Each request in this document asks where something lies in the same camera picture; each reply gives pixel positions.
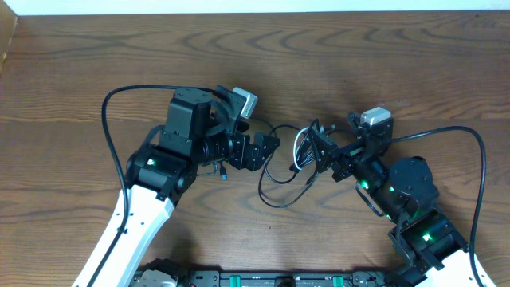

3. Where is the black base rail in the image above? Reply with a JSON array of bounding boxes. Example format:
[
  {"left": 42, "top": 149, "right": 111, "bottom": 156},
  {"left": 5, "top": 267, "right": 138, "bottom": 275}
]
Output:
[{"left": 131, "top": 258, "right": 403, "bottom": 287}]

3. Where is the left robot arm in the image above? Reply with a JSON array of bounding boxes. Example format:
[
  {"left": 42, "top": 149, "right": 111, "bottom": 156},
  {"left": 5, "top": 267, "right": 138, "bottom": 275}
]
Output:
[{"left": 74, "top": 85, "right": 280, "bottom": 286}]

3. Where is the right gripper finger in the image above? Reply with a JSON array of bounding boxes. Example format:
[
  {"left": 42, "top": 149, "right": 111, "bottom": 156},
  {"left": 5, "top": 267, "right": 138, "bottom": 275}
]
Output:
[
  {"left": 347, "top": 112, "right": 363, "bottom": 134},
  {"left": 309, "top": 128, "right": 339, "bottom": 173}
]

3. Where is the thin black cable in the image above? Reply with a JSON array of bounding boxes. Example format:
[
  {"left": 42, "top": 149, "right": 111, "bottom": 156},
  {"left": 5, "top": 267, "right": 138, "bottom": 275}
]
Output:
[{"left": 218, "top": 115, "right": 320, "bottom": 210}]

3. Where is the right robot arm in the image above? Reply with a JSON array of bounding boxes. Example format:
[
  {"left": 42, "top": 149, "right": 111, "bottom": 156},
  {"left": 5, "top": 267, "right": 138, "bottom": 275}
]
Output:
[{"left": 305, "top": 108, "right": 493, "bottom": 286}]

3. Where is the white USB cable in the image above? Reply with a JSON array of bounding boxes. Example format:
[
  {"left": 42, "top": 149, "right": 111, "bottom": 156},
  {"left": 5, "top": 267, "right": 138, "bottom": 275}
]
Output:
[{"left": 292, "top": 126, "right": 312, "bottom": 171}]

